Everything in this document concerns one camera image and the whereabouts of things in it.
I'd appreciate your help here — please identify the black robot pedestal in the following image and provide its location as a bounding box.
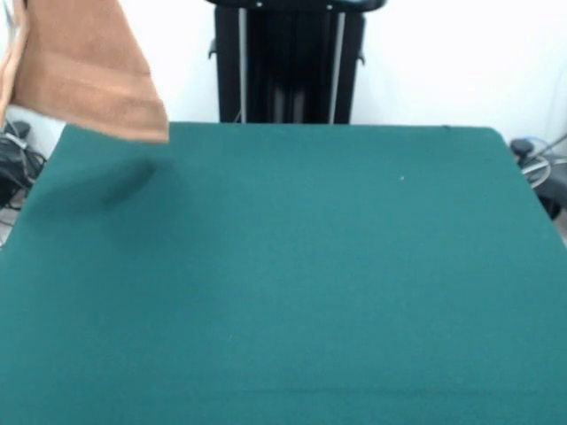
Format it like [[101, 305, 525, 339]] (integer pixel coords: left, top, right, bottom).
[[206, 0, 390, 125]]

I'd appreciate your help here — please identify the black round caster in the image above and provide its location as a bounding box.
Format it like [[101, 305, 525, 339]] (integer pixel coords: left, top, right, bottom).
[[509, 138, 540, 161]]

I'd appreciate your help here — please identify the tan terry towel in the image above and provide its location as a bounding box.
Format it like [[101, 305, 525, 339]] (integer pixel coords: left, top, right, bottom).
[[0, 0, 171, 145]]

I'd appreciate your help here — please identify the black cable tangle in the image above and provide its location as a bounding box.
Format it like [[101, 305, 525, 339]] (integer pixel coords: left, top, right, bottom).
[[0, 120, 48, 210]]

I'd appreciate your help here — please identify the dark green table cloth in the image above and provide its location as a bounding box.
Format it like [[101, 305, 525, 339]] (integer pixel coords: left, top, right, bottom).
[[0, 120, 567, 425]]

